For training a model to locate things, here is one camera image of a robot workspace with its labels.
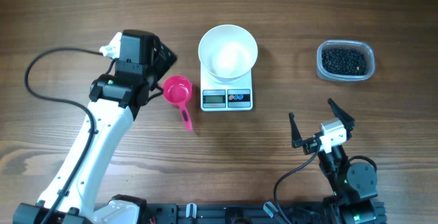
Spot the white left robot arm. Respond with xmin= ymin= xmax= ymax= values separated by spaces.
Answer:
xmin=12 ymin=29 xmax=177 ymax=223

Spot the pink measuring scoop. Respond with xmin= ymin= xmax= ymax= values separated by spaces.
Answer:
xmin=162 ymin=75 xmax=193 ymax=131

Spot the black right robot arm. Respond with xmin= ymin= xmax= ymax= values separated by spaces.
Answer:
xmin=289 ymin=99 xmax=387 ymax=223

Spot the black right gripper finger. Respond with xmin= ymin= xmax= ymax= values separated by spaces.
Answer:
xmin=328 ymin=98 xmax=355 ymax=131
xmin=288 ymin=112 xmax=304 ymax=148

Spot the clear plastic container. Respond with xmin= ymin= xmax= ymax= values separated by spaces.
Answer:
xmin=316 ymin=40 xmax=376 ymax=82

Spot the white bowl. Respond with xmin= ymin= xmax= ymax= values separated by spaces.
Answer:
xmin=198 ymin=25 xmax=259 ymax=81

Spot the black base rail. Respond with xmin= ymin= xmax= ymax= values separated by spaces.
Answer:
xmin=143 ymin=202 xmax=387 ymax=224

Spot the white digital kitchen scale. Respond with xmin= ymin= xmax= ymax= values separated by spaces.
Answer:
xmin=201 ymin=66 xmax=253 ymax=112

